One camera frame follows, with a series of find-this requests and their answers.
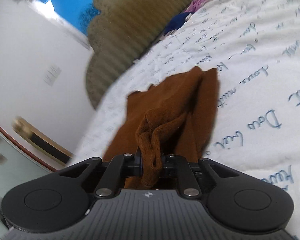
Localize olive upholstered headboard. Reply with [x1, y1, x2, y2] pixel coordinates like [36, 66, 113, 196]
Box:
[85, 0, 193, 109]

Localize brown knit sweater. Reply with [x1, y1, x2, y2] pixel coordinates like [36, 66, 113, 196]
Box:
[103, 67, 219, 189]

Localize white double wall socket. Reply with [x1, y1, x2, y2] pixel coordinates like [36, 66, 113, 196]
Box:
[43, 65, 62, 87]

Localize purple garment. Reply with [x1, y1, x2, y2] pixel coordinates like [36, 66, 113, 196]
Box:
[184, 0, 211, 12]

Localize white script-print quilt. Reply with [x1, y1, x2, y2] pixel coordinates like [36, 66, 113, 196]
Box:
[73, 0, 300, 239]

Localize navy blue garment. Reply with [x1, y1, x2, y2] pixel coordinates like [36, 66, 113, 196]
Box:
[163, 11, 193, 35]

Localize frosted glass sliding door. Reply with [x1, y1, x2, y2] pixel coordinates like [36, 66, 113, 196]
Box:
[0, 132, 50, 237]

